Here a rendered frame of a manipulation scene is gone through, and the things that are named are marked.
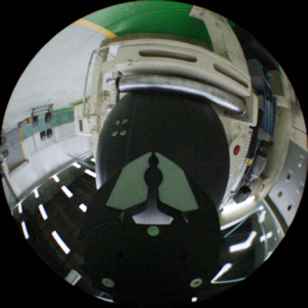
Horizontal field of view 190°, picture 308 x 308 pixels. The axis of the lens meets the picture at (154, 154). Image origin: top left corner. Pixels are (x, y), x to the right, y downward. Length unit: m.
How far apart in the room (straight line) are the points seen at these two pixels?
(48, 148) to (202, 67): 11.50
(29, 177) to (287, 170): 12.50
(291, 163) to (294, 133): 0.14
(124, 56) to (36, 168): 11.61
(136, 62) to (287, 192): 0.78
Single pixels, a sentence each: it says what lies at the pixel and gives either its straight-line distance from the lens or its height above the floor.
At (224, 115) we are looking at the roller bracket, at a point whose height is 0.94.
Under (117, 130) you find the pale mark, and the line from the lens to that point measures 0.16.
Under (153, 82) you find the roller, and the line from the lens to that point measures 0.22.
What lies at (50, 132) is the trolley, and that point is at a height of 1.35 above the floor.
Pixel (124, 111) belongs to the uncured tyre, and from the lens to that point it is 0.18.
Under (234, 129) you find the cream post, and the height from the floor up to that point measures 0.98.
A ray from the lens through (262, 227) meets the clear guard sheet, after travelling 0.76.
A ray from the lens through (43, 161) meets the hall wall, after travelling 11.62.
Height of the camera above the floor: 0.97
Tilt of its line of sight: 24 degrees up
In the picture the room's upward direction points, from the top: 176 degrees counter-clockwise
